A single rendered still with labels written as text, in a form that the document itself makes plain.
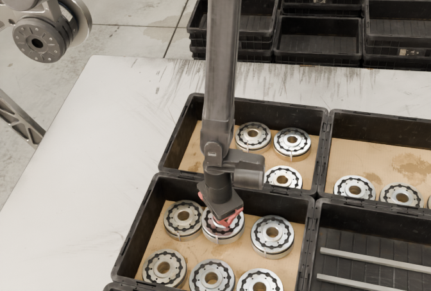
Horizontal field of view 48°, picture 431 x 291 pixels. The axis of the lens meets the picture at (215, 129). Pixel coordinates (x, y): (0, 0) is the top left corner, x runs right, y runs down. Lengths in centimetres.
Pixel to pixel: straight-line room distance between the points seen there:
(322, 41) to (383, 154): 121
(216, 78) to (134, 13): 274
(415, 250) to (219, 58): 66
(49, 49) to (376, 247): 97
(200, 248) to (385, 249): 43
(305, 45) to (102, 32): 155
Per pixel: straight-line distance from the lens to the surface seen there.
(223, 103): 91
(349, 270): 118
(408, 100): 175
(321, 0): 258
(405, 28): 246
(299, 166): 133
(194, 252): 119
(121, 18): 357
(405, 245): 124
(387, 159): 138
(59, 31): 136
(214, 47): 87
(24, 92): 317
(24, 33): 139
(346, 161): 136
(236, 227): 114
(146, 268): 116
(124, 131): 167
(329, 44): 249
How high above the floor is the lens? 186
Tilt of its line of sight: 46 degrees down
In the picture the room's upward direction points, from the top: 7 degrees counter-clockwise
